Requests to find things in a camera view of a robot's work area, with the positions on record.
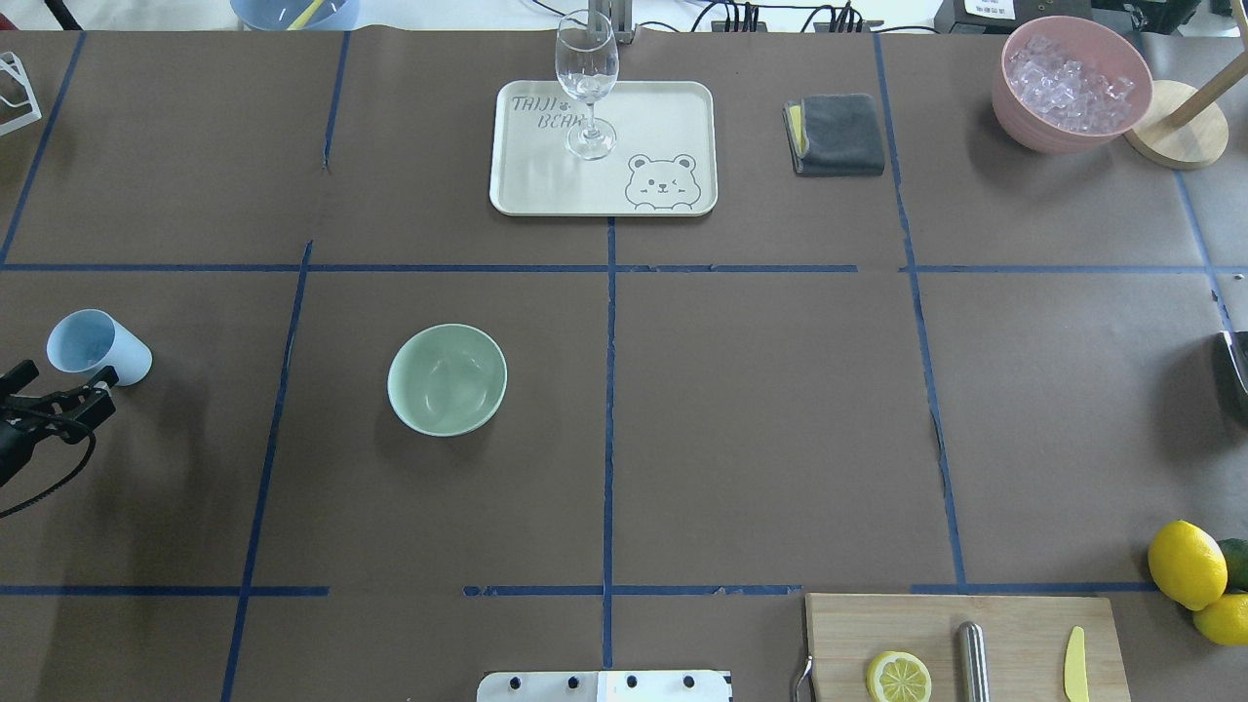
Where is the green bowl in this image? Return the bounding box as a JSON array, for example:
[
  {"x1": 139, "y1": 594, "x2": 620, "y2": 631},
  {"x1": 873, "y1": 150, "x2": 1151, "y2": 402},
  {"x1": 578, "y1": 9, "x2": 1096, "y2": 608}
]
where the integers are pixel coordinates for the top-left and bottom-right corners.
[{"x1": 386, "y1": 324, "x2": 509, "y2": 437}]

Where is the black power strip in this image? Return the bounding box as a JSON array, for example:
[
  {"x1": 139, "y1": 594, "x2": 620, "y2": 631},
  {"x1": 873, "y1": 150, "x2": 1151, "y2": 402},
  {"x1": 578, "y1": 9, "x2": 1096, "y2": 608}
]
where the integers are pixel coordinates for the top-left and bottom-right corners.
[{"x1": 690, "y1": 1, "x2": 870, "y2": 34}]

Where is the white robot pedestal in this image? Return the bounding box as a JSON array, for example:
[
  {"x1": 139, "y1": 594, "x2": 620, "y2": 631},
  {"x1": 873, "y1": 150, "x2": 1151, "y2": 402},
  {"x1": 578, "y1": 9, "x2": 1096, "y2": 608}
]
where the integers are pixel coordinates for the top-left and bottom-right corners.
[{"x1": 475, "y1": 668, "x2": 734, "y2": 701}]

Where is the grey folded cloth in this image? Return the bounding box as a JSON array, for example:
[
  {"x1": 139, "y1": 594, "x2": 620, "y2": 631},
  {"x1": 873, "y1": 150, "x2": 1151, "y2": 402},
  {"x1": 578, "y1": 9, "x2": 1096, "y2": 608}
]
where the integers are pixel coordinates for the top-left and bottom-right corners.
[{"x1": 782, "y1": 94, "x2": 885, "y2": 176}]

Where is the lemon slice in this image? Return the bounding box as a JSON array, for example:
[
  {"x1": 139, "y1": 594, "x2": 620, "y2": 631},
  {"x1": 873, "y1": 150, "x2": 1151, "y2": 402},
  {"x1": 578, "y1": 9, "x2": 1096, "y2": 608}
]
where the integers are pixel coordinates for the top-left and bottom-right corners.
[{"x1": 865, "y1": 650, "x2": 934, "y2": 702}]

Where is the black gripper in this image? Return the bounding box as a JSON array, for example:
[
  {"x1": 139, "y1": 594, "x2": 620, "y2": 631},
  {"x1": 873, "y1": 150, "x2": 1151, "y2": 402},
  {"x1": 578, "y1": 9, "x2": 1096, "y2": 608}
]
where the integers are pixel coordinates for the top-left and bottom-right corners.
[{"x1": 0, "y1": 360, "x2": 119, "y2": 486}]

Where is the green lime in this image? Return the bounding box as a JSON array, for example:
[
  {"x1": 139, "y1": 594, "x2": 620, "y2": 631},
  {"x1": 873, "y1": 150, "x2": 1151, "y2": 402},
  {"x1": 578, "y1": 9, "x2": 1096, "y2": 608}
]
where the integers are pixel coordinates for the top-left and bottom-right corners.
[{"x1": 1217, "y1": 538, "x2": 1248, "y2": 595}]

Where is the pink bowl of ice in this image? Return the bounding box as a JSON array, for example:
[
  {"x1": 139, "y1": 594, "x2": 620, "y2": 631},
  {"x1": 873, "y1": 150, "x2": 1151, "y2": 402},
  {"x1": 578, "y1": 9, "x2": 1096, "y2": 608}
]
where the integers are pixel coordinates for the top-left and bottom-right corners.
[{"x1": 993, "y1": 15, "x2": 1153, "y2": 154}]

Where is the white cup rack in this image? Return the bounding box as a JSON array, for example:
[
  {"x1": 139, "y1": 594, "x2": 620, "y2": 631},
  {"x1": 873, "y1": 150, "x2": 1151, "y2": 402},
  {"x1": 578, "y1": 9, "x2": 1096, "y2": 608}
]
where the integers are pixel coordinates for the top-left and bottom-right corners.
[{"x1": 1, "y1": 52, "x2": 42, "y2": 137}]

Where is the light blue cup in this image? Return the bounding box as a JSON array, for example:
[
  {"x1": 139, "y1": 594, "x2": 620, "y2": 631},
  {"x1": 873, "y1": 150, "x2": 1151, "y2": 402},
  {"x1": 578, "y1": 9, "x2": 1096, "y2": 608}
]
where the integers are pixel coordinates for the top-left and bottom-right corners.
[{"x1": 46, "y1": 309, "x2": 154, "y2": 386}]

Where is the black camera cable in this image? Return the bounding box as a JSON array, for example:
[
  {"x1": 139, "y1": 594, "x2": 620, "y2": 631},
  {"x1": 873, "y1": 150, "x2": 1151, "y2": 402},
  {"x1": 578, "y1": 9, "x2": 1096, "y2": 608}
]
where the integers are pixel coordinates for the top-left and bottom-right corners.
[{"x1": 0, "y1": 428, "x2": 99, "y2": 520}]

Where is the blue bucket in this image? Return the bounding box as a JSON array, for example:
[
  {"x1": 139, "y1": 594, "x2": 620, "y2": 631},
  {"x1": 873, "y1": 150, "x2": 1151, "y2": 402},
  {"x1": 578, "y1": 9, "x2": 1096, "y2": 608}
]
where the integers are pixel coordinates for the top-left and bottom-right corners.
[{"x1": 230, "y1": 1, "x2": 362, "y2": 31}]

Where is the yellow lemon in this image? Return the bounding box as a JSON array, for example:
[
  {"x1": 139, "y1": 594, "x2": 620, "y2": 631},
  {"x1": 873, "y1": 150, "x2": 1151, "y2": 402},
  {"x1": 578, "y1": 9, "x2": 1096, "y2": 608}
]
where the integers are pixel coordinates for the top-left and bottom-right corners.
[
  {"x1": 1191, "y1": 595, "x2": 1248, "y2": 647},
  {"x1": 1147, "y1": 520, "x2": 1229, "y2": 612}
]

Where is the cream bear tray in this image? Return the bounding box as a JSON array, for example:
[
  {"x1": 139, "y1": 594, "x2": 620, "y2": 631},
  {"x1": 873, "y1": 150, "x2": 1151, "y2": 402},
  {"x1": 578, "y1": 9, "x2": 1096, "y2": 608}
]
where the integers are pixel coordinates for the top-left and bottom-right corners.
[{"x1": 488, "y1": 80, "x2": 719, "y2": 217}]

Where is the yellow plastic knife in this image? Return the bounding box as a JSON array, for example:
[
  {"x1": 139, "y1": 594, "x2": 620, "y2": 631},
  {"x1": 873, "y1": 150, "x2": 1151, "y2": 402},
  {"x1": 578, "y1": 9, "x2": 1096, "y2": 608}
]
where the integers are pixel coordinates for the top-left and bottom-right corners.
[{"x1": 1065, "y1": 625, "x2": 1090, "y2": 702}]

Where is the wooden stand with round base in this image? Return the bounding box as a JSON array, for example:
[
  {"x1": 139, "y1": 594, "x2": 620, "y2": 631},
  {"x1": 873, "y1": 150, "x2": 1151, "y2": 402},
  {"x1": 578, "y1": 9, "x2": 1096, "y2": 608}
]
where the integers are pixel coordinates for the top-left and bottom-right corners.
[{"x1": 1126, "y1": 52, "x2": 1247, "y2": 170}]

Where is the clear wine glass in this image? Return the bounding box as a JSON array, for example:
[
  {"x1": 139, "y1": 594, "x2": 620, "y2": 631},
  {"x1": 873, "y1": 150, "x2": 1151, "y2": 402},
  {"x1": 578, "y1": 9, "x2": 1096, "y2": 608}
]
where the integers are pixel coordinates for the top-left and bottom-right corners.
[{"x1": 557, "y1": 9, "x2": 619, "y2": 161}]

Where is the metal muddler rod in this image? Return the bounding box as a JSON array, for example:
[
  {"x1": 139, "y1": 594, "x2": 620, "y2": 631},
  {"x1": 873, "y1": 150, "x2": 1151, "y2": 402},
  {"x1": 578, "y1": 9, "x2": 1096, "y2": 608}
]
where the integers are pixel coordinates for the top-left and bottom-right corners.
[{"x1": 955, "y1": 621, "x2": 991, "y2": 701}]

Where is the wooden cutting board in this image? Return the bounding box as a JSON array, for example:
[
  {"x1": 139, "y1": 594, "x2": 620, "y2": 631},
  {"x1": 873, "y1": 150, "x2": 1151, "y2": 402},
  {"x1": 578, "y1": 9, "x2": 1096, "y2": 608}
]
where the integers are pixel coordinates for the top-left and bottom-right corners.
[{"x1": 805, "y1": 595, "x2": 1131, "y2": 701}]

